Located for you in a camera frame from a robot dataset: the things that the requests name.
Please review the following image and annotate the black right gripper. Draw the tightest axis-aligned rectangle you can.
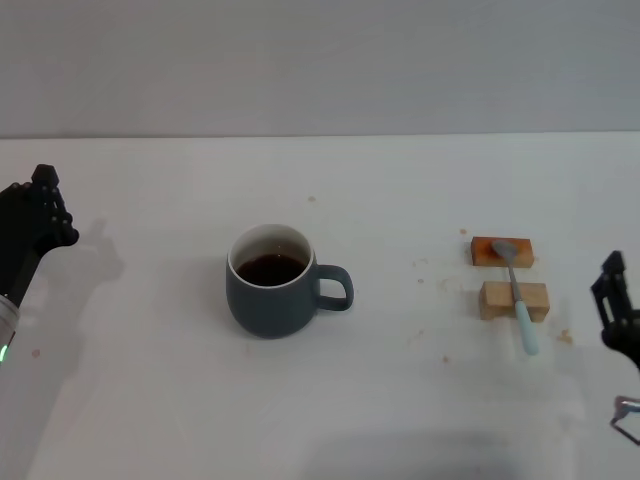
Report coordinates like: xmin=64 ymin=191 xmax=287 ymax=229
xmin=589 ymin=249 xmax=640 ymax=374

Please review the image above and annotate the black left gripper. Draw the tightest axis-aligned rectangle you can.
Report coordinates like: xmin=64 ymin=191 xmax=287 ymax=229
xmin=0 ymin=163 xmax=81 ymax=306

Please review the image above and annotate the metal spoon light blue handle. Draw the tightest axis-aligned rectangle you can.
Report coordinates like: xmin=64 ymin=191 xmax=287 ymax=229
xmin=489 ymin=239 xmax=542 ymax=356

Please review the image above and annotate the dark grey coffee mug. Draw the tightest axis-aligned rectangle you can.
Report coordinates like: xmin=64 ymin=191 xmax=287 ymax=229
xmin=225 ymin=223 xmax=355 ymax=340

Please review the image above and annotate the light wooden notched block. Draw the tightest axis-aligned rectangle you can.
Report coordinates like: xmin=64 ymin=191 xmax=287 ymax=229
xmin=478 ymin=280 xmax=551 ymax=322

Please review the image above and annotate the orange stained wooden block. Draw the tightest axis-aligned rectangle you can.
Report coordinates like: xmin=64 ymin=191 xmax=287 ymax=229
xmin=470 ymin=236 xmax=535 ymax=270

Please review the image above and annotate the grey gripper cable with plug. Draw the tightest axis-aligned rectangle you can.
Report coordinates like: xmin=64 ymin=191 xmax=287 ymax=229
xmin=609 ymin=394 xmax=640 ymax=446

